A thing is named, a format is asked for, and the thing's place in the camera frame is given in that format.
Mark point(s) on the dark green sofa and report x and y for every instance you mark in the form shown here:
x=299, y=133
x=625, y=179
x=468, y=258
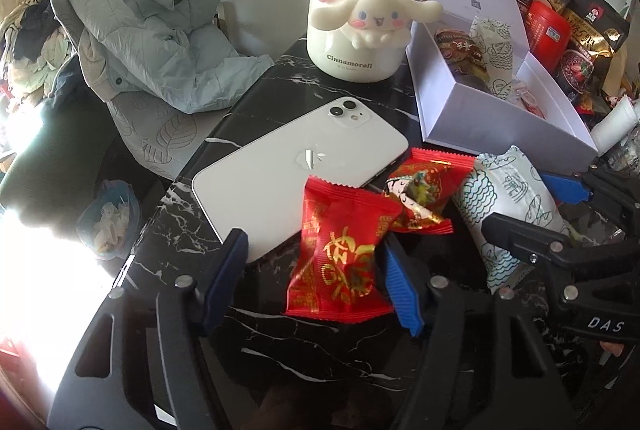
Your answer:
x=45, y=175

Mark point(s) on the strawberry print packet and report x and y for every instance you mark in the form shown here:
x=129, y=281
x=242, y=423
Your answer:
x=575, y=70

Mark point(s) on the brown cereal sachet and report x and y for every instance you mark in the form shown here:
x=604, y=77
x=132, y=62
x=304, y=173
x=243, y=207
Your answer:
x=457, y=48

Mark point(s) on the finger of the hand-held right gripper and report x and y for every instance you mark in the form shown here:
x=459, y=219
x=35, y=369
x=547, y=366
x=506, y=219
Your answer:
x=565, y=187
x=525, y=240

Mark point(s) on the pile of clothes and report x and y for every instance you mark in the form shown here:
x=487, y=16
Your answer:
x=35, y=45

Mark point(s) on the red candy packet gold print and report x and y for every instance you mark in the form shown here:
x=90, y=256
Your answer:
x=340, y=255

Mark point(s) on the lavender gift box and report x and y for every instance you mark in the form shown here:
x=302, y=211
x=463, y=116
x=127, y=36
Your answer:
x=465, y=120

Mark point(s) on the red tea canister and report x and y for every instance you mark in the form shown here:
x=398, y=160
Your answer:
x=547, y=35

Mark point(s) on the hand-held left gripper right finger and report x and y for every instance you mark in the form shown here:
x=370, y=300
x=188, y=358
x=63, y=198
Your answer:
x=402, y=290

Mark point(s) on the pale green puffer jacket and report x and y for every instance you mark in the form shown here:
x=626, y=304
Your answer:
x=140, y=10

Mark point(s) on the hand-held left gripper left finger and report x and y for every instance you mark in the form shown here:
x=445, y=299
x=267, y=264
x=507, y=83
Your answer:
x=227, y=270

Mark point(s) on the person's right hand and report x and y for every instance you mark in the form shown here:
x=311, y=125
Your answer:
x=613, y=348

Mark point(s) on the small red candy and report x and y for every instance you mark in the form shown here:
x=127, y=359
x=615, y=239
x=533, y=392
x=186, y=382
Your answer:
x=535, y=109

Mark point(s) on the black and gold oat bag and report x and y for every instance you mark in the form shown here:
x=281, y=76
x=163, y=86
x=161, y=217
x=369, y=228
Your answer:
x=595, y=25

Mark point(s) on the blue trash bag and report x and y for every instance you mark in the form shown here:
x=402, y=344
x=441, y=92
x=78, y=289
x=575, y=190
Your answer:
x=107, y=220

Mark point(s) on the grey leaf-print chair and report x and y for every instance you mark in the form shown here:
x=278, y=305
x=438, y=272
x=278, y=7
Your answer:
x=150, y=135

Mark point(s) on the kraft paper bag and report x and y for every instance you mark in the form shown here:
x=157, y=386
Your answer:
x=615, y=70

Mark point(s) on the red candy packet figure print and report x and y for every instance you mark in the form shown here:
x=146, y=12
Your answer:
x=425, y=185

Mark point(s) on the white smartphone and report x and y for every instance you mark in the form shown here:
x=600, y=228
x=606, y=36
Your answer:
x=280, y=165

